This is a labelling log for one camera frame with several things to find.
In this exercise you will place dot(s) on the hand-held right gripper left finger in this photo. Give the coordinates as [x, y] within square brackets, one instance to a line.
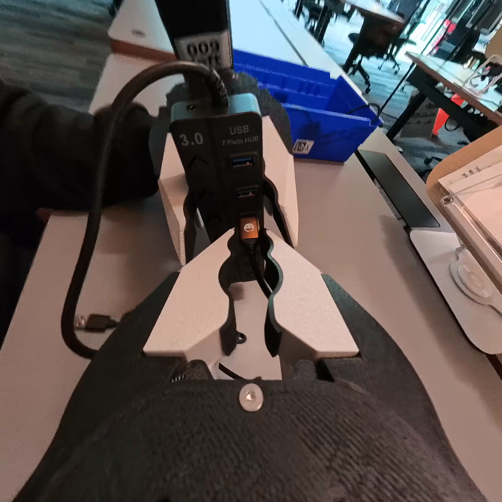
[184, 306]

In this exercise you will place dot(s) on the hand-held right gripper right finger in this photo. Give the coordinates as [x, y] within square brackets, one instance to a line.
[313, 313]

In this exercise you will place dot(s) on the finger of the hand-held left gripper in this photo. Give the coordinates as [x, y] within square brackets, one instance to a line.
[280, 164]
[172, 196]

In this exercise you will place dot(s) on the long black usb hub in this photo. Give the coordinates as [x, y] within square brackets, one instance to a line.
[211, 164]

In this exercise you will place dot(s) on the blue storage bin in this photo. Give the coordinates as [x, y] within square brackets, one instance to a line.
[333, 129]

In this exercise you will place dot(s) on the person's left forearm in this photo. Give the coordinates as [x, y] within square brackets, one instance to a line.
[59, 157]

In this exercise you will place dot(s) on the black office chair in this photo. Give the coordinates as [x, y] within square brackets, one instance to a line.
[359, 59]

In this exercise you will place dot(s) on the wooden document stand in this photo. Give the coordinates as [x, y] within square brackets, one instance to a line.
[431, 251]

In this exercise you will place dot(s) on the orange traffic cone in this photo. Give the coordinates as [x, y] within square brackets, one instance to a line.
[441, 119]

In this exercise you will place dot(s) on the wooden top desk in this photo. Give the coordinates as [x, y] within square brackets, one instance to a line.
[376, 15]
[451, 78]

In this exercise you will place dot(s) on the blue header printed sheet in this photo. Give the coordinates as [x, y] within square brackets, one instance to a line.
[482, 168]

